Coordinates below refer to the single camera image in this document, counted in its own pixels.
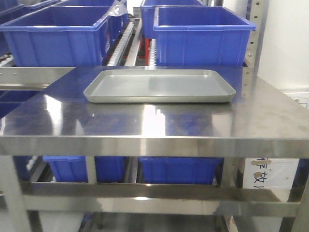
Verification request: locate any blue bin lower shelf right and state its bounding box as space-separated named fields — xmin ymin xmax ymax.
xmin=139 ymin=157 xmax=224 ymax=185

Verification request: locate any blue bin shelf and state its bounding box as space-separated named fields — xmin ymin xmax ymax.
xmin=43 ymin=156 xmax=126 ymax=183
xmin=139 ymin=157 xmax=224 ymax=185

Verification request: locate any blue bin lower shelf left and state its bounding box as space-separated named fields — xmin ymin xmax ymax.
xmin=43 ymin=156 xmax=126 ymax=183

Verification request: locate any grey metal tray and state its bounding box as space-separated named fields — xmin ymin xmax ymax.
xmin=84 ymin=69 xmax=236 ymax=103

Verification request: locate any white roller track right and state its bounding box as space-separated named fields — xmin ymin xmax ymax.
xmin=149 ymin=39 xmax=156 ymax=66

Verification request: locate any blue plastic bin front right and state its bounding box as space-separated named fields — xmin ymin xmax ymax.
xmin=153 ymin=6 xmax=256 ymax=66

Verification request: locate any blue plastic bin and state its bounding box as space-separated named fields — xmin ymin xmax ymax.
xmin=140 ymin=0 xmax=206 ymax=39
xmin=56 ymin=0 xmax=128 ymax=45
xmin=153 ymin=6 xmax=256 ymax=66
xmin=0 ymin=6 xmax=110 ymax=67

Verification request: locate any blue plastic bin rear left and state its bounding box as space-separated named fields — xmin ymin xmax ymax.
xmin=56 ymin=0 xmax=128 ymax=45

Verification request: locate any blue plastic bin rear right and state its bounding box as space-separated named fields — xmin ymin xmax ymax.
xmin=140 ymin=0 xmax=206 ymax=39

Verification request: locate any clear plastic bag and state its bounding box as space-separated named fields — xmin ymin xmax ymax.
xmin=107 ymin=0 xmax=128 ymax=17

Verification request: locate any blue plastic bin front left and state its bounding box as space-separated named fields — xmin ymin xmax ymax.
xmin=0 ymin=6 xmax=110 ymax=67

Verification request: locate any steel shelf upright post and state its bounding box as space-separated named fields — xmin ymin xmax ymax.
xmin=241 ymin=0 xmax=269 ymax=98

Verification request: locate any steel table frame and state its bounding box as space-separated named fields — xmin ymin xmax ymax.
xmin=0 ymin=136 xmax=309 ymax=232

